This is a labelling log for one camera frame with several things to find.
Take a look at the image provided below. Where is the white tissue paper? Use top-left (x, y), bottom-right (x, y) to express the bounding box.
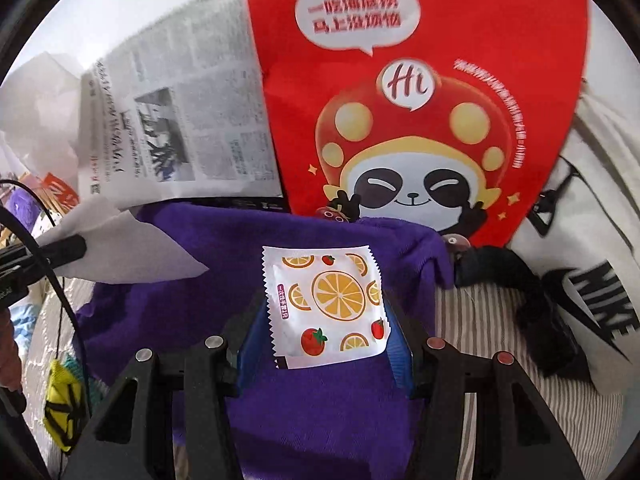
top-left (37, 195), bottom-right (208, 284)

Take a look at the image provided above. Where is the yellow mini pouch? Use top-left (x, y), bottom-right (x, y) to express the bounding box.
top-left (43, 360), bottom-right (87, 454)

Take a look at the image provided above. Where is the fruit print wet wipe sachet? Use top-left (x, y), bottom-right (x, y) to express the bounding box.
top-left (262, 246), bottom-right (392, 370)

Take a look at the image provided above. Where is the teal striped cloth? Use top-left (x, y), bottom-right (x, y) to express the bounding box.
top-left (62, 354), bottom-right (108, 408)

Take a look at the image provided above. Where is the striped mattress cover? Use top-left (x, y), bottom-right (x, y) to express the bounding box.
top-left (22, 274), bottom-right (632, 480)

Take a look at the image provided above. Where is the white Miniso plastic bag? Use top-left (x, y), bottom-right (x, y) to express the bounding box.
top-left (1, 53), bottom-right (81, 211)

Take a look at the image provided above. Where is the purple towel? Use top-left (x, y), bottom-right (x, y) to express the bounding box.
top-left (78, 203), bottom-right (452, 479)

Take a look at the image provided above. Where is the folded newspaper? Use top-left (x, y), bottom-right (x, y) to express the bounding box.
top-left (77, 0), bottom-right (286, 210)

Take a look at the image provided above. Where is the grey Nike waist bag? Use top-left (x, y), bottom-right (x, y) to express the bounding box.
top-left (454, 84), bottom-right (639, 394)

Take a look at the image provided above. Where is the red paper shopping bag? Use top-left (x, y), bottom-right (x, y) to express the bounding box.
top-left (248, 0), bottom-right (589, 246)

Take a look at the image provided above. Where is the black cable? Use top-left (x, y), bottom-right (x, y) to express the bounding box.
top-left (0, 178), bottom-right (97, 480)

